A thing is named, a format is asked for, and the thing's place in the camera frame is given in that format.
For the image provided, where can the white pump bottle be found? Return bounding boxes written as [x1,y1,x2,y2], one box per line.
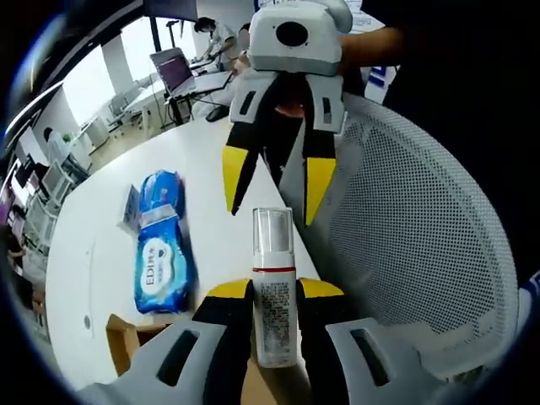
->
[251,206,300,370]

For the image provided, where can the blue wet wipes pack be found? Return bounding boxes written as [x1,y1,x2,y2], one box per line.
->
[133,219,199,316]

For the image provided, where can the grey mesh office chair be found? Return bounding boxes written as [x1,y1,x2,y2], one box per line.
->
[278,92,522,381]

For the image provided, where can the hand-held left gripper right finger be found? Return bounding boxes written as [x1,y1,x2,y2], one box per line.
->
[294,278,449,405]

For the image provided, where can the laptop with purple screen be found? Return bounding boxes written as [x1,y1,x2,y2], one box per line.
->
[149,46,200,96]

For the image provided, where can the small white carton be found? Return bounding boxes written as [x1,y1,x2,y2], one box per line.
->
[121,184,143,225]

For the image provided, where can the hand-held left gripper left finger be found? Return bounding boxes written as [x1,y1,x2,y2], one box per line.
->
[75,278,255,405]

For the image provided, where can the brown cardboard shoe box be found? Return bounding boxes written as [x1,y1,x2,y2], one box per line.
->
[105,312,316,405]

